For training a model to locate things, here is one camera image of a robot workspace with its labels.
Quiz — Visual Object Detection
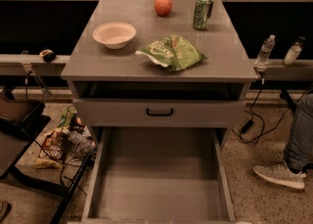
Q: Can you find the gray drawer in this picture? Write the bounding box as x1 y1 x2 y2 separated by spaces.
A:
73 99 246 128
69 127 236 224

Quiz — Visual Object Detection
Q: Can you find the gray drawer cabinet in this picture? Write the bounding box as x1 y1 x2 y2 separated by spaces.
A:
62 0 257 143

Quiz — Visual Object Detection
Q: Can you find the green chip bag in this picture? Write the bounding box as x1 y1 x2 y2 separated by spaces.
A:
135 34 206 71

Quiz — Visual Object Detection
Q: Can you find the white bowl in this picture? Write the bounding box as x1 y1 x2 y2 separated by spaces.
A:
93 22 136 50

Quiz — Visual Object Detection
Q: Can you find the plastic bottle on floor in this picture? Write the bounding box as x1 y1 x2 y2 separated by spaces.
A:
67 131 97 157

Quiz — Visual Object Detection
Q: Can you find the green bag on floor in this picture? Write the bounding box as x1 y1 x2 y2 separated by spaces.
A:
59 106 77 129

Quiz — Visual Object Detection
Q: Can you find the red apple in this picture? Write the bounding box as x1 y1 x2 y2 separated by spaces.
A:
154 0 172 17

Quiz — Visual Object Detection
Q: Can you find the green soda can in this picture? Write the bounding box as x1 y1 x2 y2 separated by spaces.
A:
193 0 213 30

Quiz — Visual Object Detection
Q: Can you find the brown snack bag on floor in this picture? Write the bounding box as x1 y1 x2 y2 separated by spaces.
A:
35 128 65 169

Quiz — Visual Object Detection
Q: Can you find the black yellow tape measure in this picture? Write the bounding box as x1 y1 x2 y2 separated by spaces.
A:
40 49 56 63

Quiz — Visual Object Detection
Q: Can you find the clear water bottle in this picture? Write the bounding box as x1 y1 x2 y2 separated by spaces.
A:
255 34 276 66

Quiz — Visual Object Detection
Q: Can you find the black cart at left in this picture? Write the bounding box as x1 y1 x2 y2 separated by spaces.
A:
0 89 91 224

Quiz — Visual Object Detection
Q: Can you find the gray knit sneaker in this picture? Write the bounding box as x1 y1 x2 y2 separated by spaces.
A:
252 162 306 190

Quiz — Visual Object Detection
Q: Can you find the person leg in jeans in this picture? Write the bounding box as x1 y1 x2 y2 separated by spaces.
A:
284 94 313 173

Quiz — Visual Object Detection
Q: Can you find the black power cable with adapter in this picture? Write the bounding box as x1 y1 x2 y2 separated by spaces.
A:
232 77 311 145

